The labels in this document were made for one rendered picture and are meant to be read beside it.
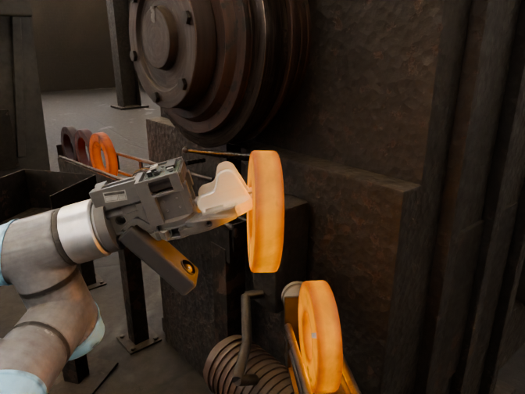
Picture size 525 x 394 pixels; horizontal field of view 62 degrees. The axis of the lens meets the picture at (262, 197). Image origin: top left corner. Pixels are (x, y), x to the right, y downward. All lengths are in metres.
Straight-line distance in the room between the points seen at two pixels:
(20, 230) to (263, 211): 0.29
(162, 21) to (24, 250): 0.53
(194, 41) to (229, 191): 0.39
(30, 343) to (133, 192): 0.20
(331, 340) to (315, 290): 0.07
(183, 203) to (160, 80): 0.50
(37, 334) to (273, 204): 0.30
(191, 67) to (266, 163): 0.39
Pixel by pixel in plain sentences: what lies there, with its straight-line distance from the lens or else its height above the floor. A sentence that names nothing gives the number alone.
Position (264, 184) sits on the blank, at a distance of 0.50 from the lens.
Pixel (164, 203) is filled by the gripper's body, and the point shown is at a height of 0.93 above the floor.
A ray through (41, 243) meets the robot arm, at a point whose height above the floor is 0.89.
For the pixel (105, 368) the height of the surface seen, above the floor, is 0.01.
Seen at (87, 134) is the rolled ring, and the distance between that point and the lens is 1.83.
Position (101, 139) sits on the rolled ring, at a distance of 1.66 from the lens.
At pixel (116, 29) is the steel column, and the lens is 7.86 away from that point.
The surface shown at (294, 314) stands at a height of 0.69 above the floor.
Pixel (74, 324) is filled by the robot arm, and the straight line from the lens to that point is 0.61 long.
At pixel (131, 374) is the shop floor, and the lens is 1.73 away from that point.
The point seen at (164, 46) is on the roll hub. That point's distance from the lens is 0.93.
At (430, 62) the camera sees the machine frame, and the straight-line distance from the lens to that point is 0.79.
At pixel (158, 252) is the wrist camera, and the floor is 0.87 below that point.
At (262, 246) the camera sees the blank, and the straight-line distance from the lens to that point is 0.50.
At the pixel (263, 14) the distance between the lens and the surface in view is 0.83.
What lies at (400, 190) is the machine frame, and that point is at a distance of 0.78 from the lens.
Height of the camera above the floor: 1.11
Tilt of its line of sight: 20 degrees down
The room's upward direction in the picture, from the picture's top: straight up
